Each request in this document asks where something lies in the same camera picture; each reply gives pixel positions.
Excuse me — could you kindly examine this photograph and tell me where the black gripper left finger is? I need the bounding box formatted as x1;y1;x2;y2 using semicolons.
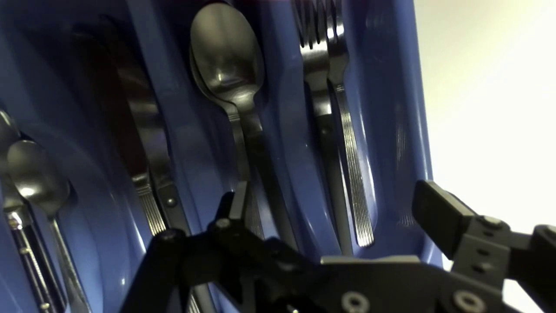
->
118;179;320;313

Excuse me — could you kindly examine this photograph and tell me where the silver fork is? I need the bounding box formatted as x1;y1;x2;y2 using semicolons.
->
293;0;356;257
323;0;377;249

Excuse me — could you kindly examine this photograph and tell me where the blue plastic cutlery tray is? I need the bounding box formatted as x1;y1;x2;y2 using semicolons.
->
0;0;448;313

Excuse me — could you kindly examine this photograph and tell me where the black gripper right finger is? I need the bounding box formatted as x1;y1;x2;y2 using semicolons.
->
412;179;556;313

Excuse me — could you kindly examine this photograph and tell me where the silver table knife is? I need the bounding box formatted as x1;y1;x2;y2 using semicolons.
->
111;63;193;233

